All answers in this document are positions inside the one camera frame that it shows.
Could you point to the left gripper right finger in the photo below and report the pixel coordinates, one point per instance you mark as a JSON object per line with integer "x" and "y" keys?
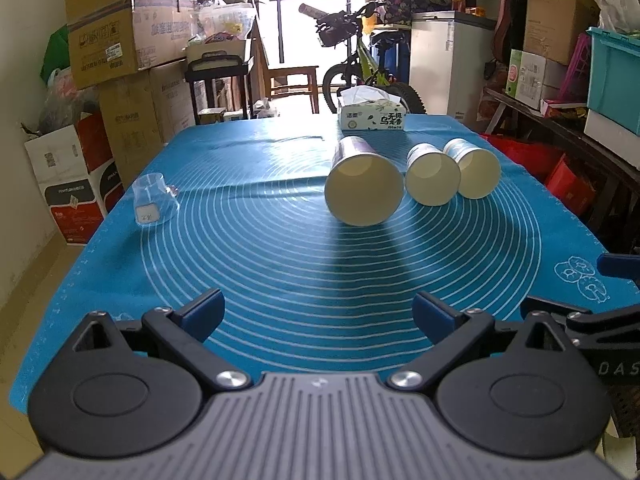
{"x": 520, "y": 390}

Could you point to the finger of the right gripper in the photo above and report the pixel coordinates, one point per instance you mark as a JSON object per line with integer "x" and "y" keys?
{"x": 534, "y": 304}
{"x": 624, "y": 267}

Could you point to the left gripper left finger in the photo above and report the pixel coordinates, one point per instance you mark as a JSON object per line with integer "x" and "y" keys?
{"x": 122, "y": 388}

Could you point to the white paper cup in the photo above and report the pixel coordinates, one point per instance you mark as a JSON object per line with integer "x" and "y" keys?
{"x": 432, "y": 177}
{"x": 479, "y": 168}

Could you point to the tall purple paper cup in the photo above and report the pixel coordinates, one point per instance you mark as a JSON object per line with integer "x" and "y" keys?
{"x": 363, "y": 188}

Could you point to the clear plastic measuring cup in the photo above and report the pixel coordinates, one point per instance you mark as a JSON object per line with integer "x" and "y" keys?
{"x": 155, "y": 202}

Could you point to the dark wooden shelf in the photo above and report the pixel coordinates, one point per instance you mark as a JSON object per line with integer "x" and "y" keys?
{"x": 613, "y": 214}

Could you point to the red gift bag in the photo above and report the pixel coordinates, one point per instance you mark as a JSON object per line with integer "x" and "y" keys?
{"x": 570, "y": 186}

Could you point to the pink plastic basket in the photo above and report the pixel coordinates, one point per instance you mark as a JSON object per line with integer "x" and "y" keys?
{"x": 575, "y": 85}

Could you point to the blue silicone baking mat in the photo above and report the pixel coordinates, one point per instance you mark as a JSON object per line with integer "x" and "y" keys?
{"x": 304, "y": 292}

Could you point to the teal plastic storage bin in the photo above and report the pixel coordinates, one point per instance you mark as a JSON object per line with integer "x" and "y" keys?
{"x": 614, "y": 89}

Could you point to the white red appliance box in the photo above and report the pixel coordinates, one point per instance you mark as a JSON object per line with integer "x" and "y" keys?
{"x": 77, "y": 176}

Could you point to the white green small box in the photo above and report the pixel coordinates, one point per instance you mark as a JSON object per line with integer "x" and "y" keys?
{"x": 533, "y": 78}

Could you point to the white tissue box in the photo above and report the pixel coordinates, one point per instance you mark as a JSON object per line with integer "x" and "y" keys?
{"x": 364, "y": 108}

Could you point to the white chest freezer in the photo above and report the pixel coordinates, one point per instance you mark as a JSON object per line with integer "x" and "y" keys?
{"x": 448, "y": 54}

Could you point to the brown cardboard box on shelf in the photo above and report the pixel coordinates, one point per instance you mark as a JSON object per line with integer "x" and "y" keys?
{"x": 553, "y": 27}

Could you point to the lower stacked cardboard box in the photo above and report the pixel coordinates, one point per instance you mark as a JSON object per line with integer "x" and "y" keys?
{"x": 142, "y": 112}

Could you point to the black metal rack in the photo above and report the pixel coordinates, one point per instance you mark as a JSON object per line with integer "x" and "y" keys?
{"x": 211, "y": 68}

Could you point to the black and green bicycle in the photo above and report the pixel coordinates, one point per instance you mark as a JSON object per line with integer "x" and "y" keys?
{"x": 360, "y": 67}

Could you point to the wooden chair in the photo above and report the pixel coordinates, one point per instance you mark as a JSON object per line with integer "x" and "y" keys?
{"x": 278, "y": 81}

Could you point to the large top cardboard box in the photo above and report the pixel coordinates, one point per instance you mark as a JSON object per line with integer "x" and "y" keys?
{"x": 109, "y": 39}

